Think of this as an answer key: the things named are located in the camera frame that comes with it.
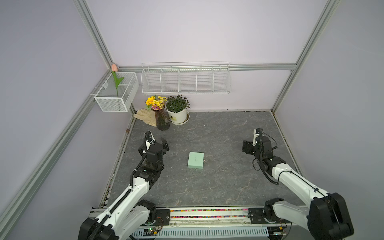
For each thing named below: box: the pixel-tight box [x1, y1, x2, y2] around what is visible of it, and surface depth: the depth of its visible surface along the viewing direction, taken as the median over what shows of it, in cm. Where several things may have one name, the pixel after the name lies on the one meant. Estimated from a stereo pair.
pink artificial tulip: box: [111, 64, 125, 98], surface depth 92 cm
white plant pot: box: [165, 109, 190, 125], surface depth 113 cm
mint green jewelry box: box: [187, 151, 205, 169], surface depth 93 cm
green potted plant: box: [166, 94, 191, 113], surface depth 103 cm
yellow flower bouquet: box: [145, 95, 168, 111], surface depth 95 cm
